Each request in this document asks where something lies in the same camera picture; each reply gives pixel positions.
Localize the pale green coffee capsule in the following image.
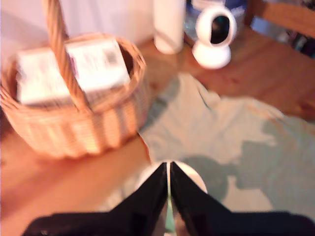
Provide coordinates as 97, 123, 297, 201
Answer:
165, 189, 175, 234

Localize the yellow green printed mug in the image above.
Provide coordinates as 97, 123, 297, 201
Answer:
135, 160, 208, 236

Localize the pale green table cloth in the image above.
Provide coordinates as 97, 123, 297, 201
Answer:
98, 73, 315, 236

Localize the white printed box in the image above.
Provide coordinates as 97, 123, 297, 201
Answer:
64, 39, 131, 109
15, 47, 75, 107

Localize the white metal bottle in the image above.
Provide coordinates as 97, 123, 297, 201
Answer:
153, 0, 187, 55

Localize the wooden chair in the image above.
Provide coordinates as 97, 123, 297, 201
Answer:
243, 0, 315, 59

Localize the wicker basket with handle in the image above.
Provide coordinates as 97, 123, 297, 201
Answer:
0, 0, 152, 159

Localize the small white round camera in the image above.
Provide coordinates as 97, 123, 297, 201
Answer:
191, 5, 238, 70

